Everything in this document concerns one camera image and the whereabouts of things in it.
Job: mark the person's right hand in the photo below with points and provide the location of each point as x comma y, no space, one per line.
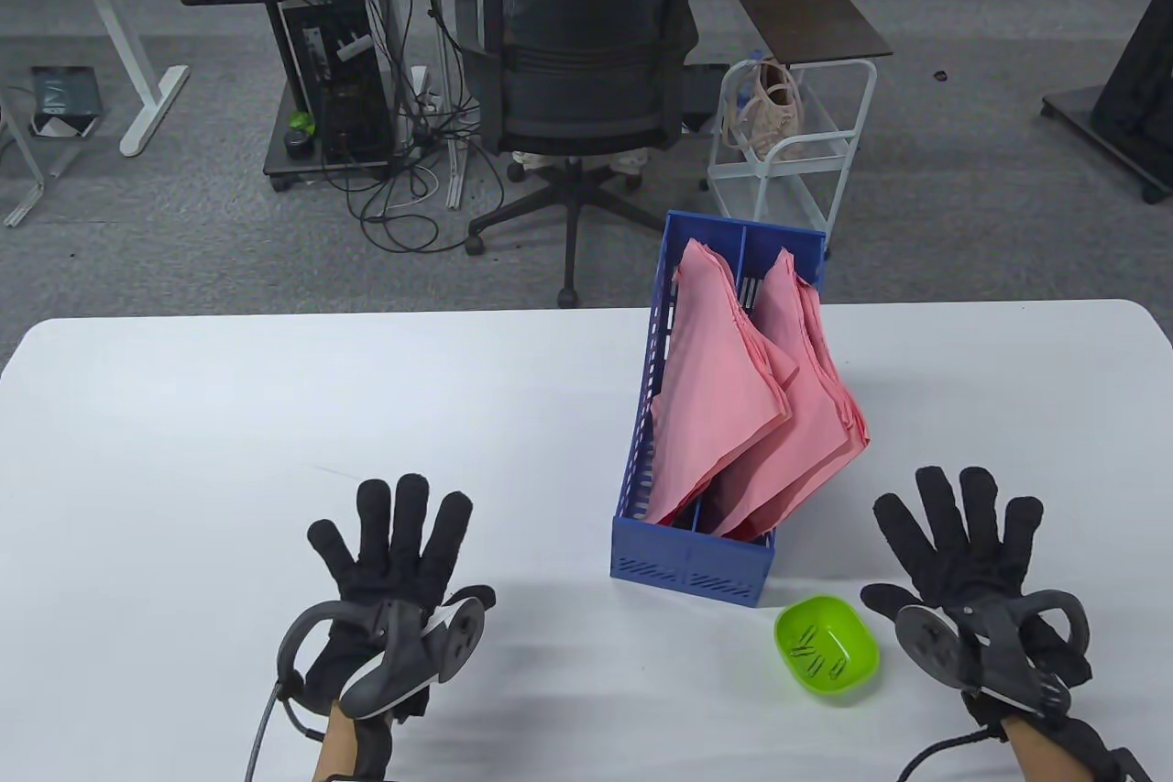
967,548

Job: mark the person's left hand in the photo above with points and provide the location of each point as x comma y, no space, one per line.
389,557

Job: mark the person's left forearm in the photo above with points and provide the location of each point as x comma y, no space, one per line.
334,745

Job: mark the person's right forearm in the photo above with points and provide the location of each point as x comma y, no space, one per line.
1035,754

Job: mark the green plastic bowl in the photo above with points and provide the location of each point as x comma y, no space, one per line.
857,631

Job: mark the blue plastic file holder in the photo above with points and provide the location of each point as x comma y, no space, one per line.
687,562

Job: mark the white rolling cart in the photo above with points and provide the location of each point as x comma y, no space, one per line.
779,168

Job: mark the black round item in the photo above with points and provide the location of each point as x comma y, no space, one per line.
297,142

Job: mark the small green object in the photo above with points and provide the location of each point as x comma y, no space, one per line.
301,122

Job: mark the pink handbag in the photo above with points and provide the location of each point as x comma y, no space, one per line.
774,117

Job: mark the black computer tower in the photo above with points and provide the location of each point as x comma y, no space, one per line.
353,85

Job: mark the black wheeled stand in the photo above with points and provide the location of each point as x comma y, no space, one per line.
1145,85

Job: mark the black mesh office chair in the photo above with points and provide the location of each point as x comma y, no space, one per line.
586,67

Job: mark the dark brown side table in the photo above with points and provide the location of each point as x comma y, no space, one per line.
811,16

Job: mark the dark teal box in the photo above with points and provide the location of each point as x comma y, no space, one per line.
66,99

